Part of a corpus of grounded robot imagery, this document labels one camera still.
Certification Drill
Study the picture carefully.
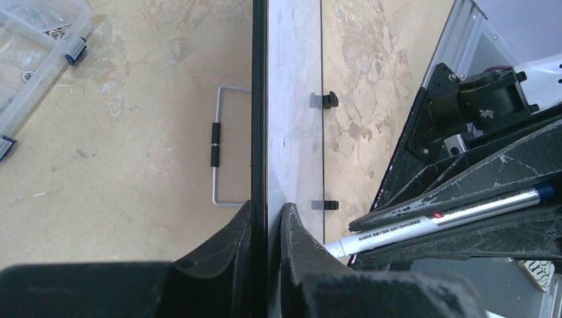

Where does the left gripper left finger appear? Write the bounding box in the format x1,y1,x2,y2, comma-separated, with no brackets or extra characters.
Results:
156,201,252,317

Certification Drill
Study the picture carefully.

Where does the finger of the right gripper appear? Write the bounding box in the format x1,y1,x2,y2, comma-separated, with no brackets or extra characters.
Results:
349,121,561,232
349,204,561,270

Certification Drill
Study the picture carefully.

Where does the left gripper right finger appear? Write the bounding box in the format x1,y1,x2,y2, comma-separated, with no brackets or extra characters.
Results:
280,203,350,317

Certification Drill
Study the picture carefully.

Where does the white marker pen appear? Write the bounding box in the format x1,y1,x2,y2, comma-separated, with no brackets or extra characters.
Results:
323,182,561,258

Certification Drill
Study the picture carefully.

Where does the white whiteboard black frame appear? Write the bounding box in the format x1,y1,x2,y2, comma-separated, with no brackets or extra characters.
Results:
247,1,337,317

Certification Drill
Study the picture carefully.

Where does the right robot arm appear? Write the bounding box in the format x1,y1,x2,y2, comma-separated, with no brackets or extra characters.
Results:
349,63,561,270

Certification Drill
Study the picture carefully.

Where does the clear plastic screw box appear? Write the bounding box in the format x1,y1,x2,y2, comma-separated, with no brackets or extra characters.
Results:
1,0,93,158

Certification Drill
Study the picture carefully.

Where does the aluminium rail frame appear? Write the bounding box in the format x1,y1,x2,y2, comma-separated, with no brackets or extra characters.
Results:
421,1,523,87

